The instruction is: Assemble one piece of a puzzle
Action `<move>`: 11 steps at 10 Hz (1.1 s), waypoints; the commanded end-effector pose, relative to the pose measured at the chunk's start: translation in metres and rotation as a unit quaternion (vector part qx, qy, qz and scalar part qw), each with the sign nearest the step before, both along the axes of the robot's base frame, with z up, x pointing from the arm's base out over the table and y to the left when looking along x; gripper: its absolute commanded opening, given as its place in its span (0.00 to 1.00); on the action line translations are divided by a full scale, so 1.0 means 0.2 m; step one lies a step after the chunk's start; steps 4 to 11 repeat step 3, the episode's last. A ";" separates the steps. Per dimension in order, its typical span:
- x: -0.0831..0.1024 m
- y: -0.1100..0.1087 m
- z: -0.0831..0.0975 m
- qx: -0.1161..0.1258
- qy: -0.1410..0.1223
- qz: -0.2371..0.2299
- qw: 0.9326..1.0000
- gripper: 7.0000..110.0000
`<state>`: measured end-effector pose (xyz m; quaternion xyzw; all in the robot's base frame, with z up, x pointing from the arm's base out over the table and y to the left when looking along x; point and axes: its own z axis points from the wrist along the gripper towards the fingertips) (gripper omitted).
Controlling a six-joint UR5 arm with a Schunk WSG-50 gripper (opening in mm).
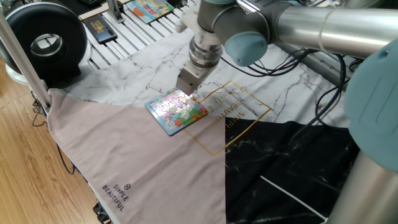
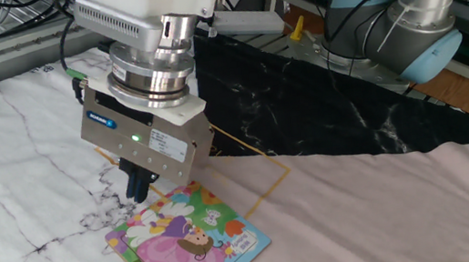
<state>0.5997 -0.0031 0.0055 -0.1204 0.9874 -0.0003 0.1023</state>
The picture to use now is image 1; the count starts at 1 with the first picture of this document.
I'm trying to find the silver Schunk gripper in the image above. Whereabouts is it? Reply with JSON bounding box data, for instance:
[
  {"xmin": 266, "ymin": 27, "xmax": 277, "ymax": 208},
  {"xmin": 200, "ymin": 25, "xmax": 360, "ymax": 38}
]
[{"xmin": 175, "ymin": 67, "xmax": 213, "ymax": 96}]

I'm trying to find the colourful fairy puzzle board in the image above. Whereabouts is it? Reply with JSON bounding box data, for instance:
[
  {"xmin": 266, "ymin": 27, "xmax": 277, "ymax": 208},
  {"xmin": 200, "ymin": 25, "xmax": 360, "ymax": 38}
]
[{"xmin": 144, "ymin": 87, "xmax": 209, "ymax": 137}]

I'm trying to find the colourful cartoon puzzle board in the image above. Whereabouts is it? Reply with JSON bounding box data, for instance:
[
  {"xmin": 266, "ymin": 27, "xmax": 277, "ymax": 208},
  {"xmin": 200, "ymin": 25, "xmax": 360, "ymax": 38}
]
[{"xmin": 126, "ymin": 0, "xmax": 175, "ymax": 25}]

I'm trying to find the silver force torque sensor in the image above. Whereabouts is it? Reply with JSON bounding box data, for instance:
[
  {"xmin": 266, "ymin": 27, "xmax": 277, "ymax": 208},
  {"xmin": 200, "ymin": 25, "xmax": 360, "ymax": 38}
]
[{"xmin": 187, "ymin": 37, "xmax": 223, "ymax": 68}]

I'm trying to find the white wrist adapter block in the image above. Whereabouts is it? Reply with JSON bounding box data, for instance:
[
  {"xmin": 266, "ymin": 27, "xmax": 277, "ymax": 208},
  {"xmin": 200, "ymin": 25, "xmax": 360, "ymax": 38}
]
[{"xmin": 175, "ymin": 1, "xmax": 223, "ymax": 48}]

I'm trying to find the marble pink black tablecloth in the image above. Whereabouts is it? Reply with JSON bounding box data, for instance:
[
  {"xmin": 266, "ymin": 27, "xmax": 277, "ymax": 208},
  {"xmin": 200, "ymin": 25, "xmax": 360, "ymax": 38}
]
[{"xmin": 46, "ymin": 1, "xmax": 398, "ymax": 224}]

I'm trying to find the black smartphone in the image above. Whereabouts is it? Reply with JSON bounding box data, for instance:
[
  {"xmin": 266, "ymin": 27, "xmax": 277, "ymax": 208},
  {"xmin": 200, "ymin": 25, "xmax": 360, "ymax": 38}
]
[{"xmin": 83, "ymin": 14, "xmax": 118, "ymax": 44}]

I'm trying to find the white zip tie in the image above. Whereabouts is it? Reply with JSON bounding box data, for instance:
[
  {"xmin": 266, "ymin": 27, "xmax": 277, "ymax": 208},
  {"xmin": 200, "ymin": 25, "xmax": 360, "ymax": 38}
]
[{"xmin": 259, "ymin": 175, "xmax": 330, "ymax": 222}]

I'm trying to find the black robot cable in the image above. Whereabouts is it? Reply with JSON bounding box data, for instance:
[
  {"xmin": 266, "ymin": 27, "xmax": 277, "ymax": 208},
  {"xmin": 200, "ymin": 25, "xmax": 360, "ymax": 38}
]
[{"xmin": 220, "ymin": 48, "xmax": 321, "ymax": 78}]

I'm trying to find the silver metal bracket stand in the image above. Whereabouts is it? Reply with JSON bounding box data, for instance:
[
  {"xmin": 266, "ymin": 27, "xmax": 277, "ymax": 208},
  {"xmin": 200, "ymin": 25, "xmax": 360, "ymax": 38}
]
[{"xmin": 106, "ymin": 0, "xmax": 126, "ymax": 24}]

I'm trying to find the aluminium frame rail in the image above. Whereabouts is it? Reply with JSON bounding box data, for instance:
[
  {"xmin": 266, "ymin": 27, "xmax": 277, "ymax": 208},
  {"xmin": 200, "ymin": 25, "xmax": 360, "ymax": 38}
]
[{"xmin": 273, "ymin": 42, "xmax": 354, "ymax": 90}]

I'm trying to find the dark power cable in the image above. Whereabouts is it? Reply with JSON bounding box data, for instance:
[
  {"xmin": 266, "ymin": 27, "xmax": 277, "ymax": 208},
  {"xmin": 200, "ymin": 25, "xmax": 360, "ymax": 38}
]
[{"xmin": 289, "ymin": 52, "xmax": 354, "ymax": 144}]

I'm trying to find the aluminium frame post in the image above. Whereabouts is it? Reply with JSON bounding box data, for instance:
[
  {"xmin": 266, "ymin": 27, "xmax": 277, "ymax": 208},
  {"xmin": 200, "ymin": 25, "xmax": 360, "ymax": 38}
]
[{"xmin": 0, "ymin": 11, "xmax": 52, "ymax": 110}]

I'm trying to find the black ring-shaped fan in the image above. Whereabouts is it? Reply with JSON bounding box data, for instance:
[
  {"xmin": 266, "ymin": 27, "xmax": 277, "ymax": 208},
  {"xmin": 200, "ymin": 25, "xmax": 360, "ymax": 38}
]
[{"xmin": 0, "ymin": 1, "xmax": 93, "ymax": 88}]

